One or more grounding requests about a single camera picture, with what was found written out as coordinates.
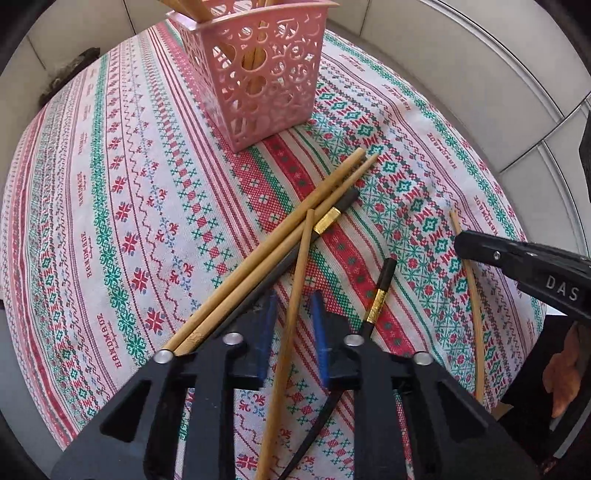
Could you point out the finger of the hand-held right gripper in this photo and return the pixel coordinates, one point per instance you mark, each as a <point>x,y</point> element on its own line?
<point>508,254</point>

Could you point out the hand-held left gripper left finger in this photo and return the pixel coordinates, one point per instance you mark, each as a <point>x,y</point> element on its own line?
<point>265,332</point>

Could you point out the person's right hand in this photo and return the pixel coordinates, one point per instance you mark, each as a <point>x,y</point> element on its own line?
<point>561,383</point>

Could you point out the pink perforated plastic basket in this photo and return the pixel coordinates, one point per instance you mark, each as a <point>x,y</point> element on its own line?
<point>277,97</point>

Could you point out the black chopstick gold band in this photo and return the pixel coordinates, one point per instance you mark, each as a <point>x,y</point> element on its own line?
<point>381,295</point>
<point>346,199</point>

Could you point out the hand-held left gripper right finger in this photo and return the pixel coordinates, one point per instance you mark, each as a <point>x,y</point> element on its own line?
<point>321,332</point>

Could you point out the patterned red green tablecloth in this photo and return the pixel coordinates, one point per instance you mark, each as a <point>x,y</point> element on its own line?
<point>115,184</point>

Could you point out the bamboo chopstick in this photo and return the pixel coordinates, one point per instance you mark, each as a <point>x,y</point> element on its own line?
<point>198,9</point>
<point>173,4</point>
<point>277,236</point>
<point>295,300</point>
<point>295,238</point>
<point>256,46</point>
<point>475,323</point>

